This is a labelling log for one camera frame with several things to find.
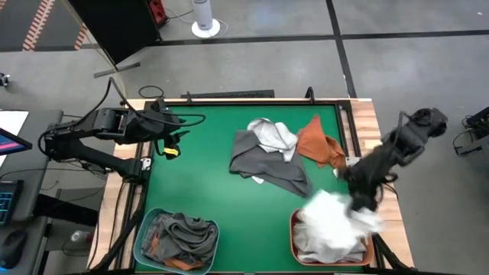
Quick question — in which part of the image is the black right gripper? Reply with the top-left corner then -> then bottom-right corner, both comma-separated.
345,156 -> 387,213

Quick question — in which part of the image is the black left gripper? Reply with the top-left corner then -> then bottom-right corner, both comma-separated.
151,98 -> 191,161

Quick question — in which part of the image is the plain white towel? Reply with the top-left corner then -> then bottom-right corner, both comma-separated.
296,189 -> 384,253

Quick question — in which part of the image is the dark grey plaid towel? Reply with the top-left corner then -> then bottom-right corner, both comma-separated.
140,212 -> 173,265

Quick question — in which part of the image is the dark grey waffle towel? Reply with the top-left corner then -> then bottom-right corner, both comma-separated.
228,129 -> 313,199

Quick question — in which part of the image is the light grey waffle towel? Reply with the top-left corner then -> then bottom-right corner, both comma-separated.
247,117 -> 299,163

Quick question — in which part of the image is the orange plastic basket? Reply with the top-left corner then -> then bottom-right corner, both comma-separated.
289,208 -> 375,267

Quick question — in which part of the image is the teal plastic basket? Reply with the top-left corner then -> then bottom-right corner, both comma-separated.
132,206 -> 221,275

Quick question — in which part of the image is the black floor strip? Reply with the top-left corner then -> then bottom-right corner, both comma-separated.
180,89 -> 276,100

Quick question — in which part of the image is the black desk crossbar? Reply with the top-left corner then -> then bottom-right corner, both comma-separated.
32,192 -> 99,228

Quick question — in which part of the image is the white cylindrical tower fan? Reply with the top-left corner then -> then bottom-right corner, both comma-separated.
190,0 -> 222,40

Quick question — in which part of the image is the black partition board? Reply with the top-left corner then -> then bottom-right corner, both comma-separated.
67,0 -> 162,79

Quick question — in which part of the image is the clear plastic bottle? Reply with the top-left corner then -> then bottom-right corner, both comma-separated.
70,229 -> 94,246

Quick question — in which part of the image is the grey desk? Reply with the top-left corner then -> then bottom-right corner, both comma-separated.
0,108 -> 65,275

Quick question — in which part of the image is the red power box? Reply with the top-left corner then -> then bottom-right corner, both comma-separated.
147,0 -> 170,25

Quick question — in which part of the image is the computer monitor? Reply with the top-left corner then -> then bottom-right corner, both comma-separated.
0,127 -> 34,157

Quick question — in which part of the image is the white paper sheet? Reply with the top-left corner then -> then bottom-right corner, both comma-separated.
0,110 -> 30,169

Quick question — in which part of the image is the black computer mouse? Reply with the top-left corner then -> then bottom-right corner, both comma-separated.
0,228 -> 29,270

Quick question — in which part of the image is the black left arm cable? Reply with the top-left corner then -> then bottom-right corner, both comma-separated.
76,77 -> 207,129

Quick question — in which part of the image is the black coiled floor cable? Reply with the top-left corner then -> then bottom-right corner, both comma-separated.
138,85 -> 166,100

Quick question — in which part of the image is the black metal table frame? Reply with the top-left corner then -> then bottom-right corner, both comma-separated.
88,86 -> 418,275

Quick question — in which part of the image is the black equipment with cables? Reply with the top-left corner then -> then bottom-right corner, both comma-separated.
452,105 -> 489,157

